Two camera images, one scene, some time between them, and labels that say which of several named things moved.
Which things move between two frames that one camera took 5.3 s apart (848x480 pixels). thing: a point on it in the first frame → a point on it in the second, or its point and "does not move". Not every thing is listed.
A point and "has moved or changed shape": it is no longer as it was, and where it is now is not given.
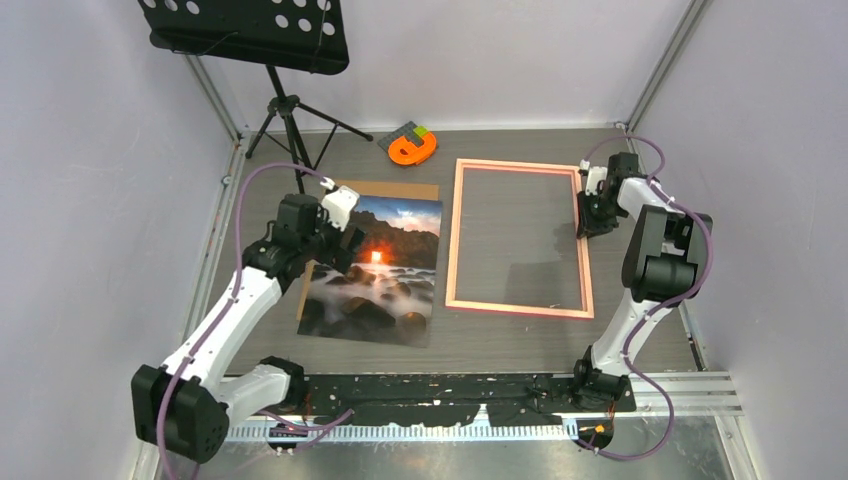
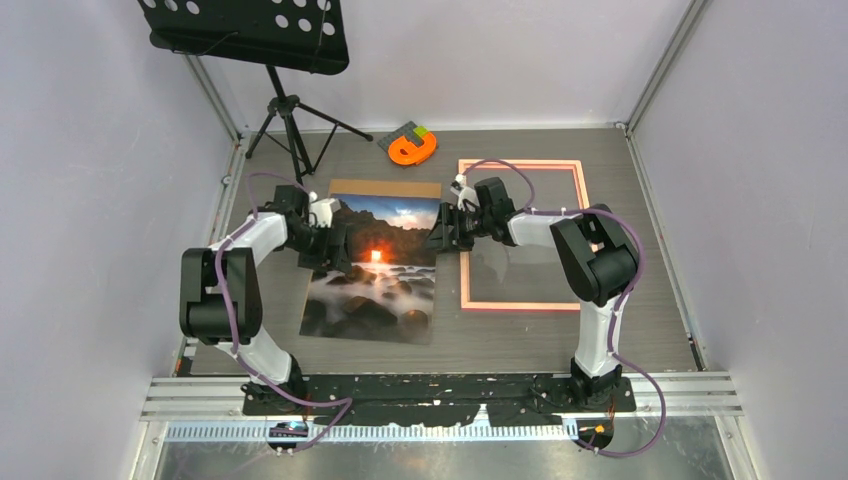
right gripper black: x=588 y=227 → x=441 y=237
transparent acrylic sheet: x=516 y=241 does not move
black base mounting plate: x=454 y=399 does not move
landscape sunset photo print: x=387 y=296 does not move
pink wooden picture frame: x=582 y=245 has moved or changed shape
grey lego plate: x=406 y=130 does not move
